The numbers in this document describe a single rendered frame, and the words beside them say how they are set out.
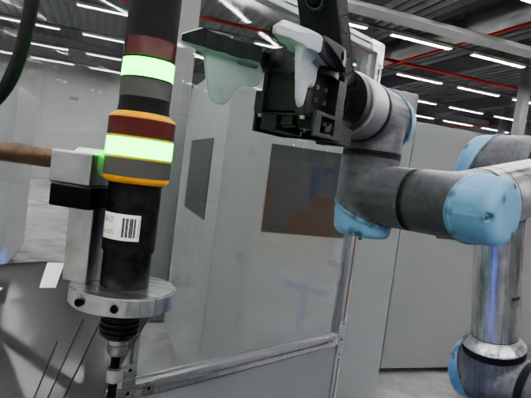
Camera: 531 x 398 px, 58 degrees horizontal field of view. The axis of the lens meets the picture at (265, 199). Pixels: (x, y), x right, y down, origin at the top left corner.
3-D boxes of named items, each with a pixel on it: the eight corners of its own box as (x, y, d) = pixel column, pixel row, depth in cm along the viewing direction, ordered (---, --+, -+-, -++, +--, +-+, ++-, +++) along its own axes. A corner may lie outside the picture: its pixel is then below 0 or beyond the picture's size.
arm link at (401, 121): (415, 159, 65) (424, 95, 64) (384, 149, 56) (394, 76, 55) (362, 154, 69) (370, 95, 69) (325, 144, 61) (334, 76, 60)
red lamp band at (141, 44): (113, 51, 30) (115, 32, 30) (137, 64, 34) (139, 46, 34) (163, 56, 30) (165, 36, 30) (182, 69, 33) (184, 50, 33)
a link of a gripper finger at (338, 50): (338, 54, 38) (347, 79, 47) (341, 35, 38) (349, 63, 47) (281, 50, 39) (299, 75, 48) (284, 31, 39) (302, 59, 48)
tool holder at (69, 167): (15, 300, 30) (30, 145, 30) (78, 278, 37) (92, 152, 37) (147, 326, 29) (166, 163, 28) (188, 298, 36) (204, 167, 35)
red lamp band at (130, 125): (93, 131, 30) (95, 111, 30) (126, 137, 35) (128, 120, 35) (157, 139, 30) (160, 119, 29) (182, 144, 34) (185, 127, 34)
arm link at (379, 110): (393, 77, 55) (331, 78, 60) (378, 67, 52) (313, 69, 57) (384, 142, 56) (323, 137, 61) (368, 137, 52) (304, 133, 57)
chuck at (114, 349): (102, 355, 32) (106, 321, 32) (112, 349, 34) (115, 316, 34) (120, 359, 32) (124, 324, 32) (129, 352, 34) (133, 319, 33)
